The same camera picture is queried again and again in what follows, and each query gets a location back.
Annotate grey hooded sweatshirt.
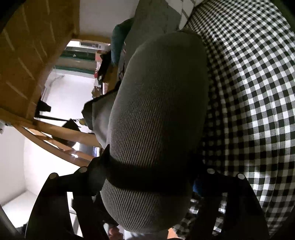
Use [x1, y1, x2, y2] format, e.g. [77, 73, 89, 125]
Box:
[81, 29, 209, 234]

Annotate person's right hand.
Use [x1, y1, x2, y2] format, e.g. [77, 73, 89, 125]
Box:
[108, 227, 124, 240]

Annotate cluttered shelf items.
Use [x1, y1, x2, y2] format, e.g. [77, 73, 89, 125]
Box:
[91, 50, 112, 99]

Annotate teal pillow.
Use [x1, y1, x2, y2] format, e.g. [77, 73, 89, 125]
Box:
[110, 18, 134, 66]

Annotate black white gingham bedsheet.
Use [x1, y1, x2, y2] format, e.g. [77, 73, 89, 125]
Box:
[187, 1, 294, 236]

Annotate grey striped blanket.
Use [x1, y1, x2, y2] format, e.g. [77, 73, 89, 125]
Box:
[117, 1, 202, 80]

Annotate wooden bunk bed frame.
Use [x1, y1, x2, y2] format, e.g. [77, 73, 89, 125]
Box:
[1, 1, 100, 167]

